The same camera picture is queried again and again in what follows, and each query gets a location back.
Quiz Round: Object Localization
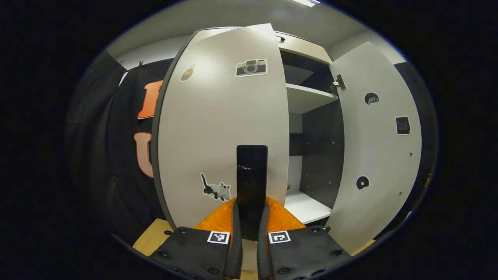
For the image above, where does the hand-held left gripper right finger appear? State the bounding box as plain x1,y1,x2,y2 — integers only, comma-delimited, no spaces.
257,196,352,280

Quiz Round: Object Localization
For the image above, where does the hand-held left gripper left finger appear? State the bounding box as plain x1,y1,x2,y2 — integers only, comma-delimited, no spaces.
149,198,244,280

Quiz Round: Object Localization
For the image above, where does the grey double-door shoe cabinet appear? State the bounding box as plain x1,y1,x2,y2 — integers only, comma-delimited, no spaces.
151,26,347,234

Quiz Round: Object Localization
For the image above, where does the white shoe cabinet door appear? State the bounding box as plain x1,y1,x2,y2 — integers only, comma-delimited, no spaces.
325,42,423,255
158,23,290,271

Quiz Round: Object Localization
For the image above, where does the white cabinet shelf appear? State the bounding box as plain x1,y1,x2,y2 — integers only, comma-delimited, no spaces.
284,190,333,225
286,83,339,114

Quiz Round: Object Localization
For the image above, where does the white cabinet drawer front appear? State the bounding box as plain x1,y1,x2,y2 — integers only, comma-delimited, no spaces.
191,27,333,65

